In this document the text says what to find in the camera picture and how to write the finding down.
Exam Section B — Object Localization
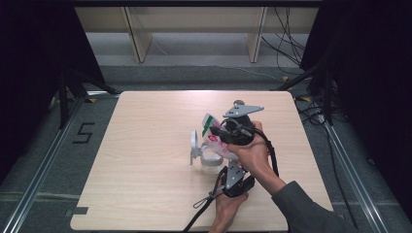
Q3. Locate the aluminium floor rail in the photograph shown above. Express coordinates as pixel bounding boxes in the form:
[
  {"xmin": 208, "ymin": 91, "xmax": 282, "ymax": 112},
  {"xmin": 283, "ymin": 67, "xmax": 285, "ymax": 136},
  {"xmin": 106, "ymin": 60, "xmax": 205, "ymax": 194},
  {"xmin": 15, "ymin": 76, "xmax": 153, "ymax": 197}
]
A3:
[
  {"xmin": 324, "ymin": 122, "xmax": 391, "ymax": 233},
  {"xmin": 1, "ymin": 96, "xmax": 86, "ymax": 233}
]

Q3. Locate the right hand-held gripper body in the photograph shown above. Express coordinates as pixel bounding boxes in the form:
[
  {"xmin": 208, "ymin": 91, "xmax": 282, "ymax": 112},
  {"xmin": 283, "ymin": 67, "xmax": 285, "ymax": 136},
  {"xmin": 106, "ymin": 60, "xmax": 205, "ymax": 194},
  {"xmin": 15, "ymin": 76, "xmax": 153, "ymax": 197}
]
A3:
[{"xmin": 220, "ymin": 100, "xmax": 265, "ymax": 147}]

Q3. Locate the dark curtain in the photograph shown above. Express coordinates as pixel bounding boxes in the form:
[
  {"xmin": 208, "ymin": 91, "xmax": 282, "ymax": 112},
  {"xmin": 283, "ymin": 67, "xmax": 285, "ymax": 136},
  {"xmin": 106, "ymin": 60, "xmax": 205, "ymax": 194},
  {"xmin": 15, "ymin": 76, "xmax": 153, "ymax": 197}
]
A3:
[
  {"xmin": 0, "ymin": 0, "xmax": 107, "ymax": 183},
  {"xmin": 300, "ymin": 0, "xmax": 412, "ymax": 213}
]

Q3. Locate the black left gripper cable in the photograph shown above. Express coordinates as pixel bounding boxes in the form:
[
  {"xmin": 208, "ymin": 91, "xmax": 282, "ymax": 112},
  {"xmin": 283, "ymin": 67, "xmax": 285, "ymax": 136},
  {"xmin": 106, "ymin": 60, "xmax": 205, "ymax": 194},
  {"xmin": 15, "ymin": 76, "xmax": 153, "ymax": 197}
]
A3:
[{"xmin": 182, "ymin": 165, "xmax": 228, "ymax": 233}]

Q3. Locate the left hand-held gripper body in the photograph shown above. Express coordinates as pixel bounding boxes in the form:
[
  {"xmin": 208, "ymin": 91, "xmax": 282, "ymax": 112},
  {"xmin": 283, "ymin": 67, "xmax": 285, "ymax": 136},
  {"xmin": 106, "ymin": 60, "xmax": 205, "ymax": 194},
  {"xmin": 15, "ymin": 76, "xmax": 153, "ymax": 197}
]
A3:
[{"xmin": 222, "ymin": 160, "xmax": 257, "ymax": 199}]

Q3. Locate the beige wooden shelf unit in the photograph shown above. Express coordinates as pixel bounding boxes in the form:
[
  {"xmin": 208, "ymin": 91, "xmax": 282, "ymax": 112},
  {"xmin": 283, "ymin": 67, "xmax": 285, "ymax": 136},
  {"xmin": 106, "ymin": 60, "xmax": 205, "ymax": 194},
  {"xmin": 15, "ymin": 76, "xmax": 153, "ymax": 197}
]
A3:
[{"xmin": 74, "ymin": 6, "xmax": 320, "ymax": 64}]

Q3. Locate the person's right hand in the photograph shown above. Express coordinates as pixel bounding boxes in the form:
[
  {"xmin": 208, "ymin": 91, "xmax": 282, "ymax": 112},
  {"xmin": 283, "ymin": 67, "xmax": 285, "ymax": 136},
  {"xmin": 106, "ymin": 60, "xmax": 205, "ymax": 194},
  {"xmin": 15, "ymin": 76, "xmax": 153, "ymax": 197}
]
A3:
[{"xmin": 227, "ymin": 121, "xmax": 280, "ymax": 183}]

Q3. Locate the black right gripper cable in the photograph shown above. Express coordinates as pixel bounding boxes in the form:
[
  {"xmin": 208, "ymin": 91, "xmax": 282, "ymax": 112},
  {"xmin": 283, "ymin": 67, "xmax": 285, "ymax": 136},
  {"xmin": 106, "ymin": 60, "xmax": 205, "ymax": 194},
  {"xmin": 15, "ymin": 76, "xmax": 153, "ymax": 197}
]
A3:
[{"xmin": 254, "ymin": 127, "xmax": 281, "ymax": 178}]

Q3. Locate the black metal stand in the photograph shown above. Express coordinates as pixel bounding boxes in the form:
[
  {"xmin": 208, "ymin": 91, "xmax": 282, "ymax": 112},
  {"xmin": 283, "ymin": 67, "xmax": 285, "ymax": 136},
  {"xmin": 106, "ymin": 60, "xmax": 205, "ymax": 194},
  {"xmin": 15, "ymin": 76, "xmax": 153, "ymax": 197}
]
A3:
[
  {"xmin": 271, "ymin": 61, "xmax": 335, "ymax": 126},
  {"xmin": 57, "ymin": 68, "xmax": 120, "ymax": 130}
]

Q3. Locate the tangle of black cables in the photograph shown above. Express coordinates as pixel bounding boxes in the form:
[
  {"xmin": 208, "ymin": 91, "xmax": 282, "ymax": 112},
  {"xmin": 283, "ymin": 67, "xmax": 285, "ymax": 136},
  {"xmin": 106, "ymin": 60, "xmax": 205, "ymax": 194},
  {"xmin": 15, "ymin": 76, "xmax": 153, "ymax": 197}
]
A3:
[{"xmin": 294, "ymin": 93, "xmax": 328, "ymax": 126}]

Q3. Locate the pink and white plastic bag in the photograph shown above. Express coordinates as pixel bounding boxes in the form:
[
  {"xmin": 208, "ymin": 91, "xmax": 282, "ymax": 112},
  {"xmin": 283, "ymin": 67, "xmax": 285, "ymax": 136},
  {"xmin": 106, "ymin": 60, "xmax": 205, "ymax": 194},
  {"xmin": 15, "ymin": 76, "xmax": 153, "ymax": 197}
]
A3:
[{"xmin": 200, "ymin": 113, "xmax": 241, "ymax": 162}]

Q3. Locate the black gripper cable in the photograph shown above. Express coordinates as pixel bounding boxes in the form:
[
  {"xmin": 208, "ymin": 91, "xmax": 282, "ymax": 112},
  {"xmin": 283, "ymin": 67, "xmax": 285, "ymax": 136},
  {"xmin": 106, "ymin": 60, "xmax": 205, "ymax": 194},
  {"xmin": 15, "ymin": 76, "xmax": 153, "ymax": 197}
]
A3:
[
  {"xmin": 182, "ymin": 165, "xmax": 228, "ymax": 233},
  {"xmin": 254, "ymin": 127, "xmax": 281, "ymax": 178}
]

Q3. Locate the bundle of black floor cables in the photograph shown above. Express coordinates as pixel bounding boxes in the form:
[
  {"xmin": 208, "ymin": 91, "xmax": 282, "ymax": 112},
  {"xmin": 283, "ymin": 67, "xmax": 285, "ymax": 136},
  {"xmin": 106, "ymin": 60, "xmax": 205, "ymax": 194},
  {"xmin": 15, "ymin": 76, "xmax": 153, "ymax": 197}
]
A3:
[{"xmin": 260, "ymin": 7, "xmax": 307, "ymax": 76}]

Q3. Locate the person's left hand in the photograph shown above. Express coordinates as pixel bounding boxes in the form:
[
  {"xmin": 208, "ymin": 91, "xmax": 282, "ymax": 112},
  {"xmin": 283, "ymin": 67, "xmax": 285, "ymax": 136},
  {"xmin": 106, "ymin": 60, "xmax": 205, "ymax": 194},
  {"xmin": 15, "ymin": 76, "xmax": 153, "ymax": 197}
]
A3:
[{"xmin": 209, "ymin": 191, "xmax": 250, "ymax": 233}]

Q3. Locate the clear jar with grey lid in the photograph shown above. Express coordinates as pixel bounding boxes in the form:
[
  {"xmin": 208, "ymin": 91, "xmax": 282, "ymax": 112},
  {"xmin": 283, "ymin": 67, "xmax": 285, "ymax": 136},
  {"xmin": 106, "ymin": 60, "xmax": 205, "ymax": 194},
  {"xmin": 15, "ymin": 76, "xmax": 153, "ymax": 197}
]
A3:
[{"xmin": 189, "ymin": 129, "xmax": 225, "ymax": 177}]

